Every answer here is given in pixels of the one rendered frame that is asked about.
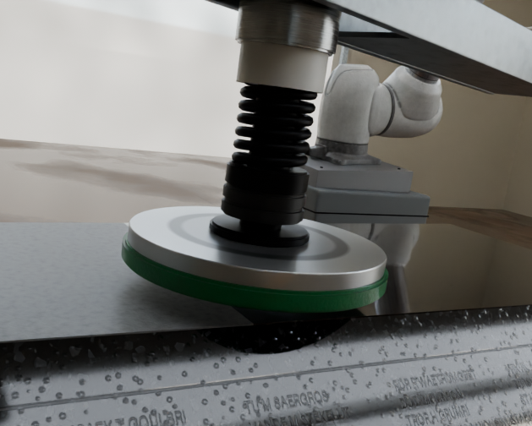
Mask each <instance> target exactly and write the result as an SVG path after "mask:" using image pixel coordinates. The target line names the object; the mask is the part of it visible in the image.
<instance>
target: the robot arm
mask: <svg viewBox="0 0 532 426"><path fill-rule="evenodd" d="M441 93H442V84H441V81H440V78H437V77H435V76H432V75H429V74H425V73H422V72H420V71H417V70H414V69H411V68H407V67H404V66H400V67H398V68H396V70H395V71H394V72H393V73H392V74H391V75H390V76H389V77H388V78H387V79H386V80H385V81H384V82H383V83H382V84H381V83H379V76H378V75H377V73H376V71H375V70H374V69H372V68H371V67H370V66H368V65H364V64H339V65H338V66H337V67H336V68H335V69H333V70H332V73H331V74H330V76H329V78H328V80H327V82H326V85H325V87H324V90H323V94H322V96H321V104H320V109H319V115H318V123H317V135H316V140H315V145H314V146H310V148H309V150H308V151H307V152H305V153H304V154H306V155H307V156H312V157H315V158H318V159H321V160H323V161H329V162H331V163H333V164H335V165H340V166H344V165H367V164H373V165H380V164H381V159H379V158H376V157H374V156H371V155H368V143H369V138H370V137H371V136H375V135H378V136H382V137H389V138H413V137H417V136H421V135H423V134H427V133H429V132H430V131H431V130H432V129H434V128H435V127H436V126H437V124H438V123H439V122H440V120H441V118H442V112H443V105H442V99H441Z"/></svg>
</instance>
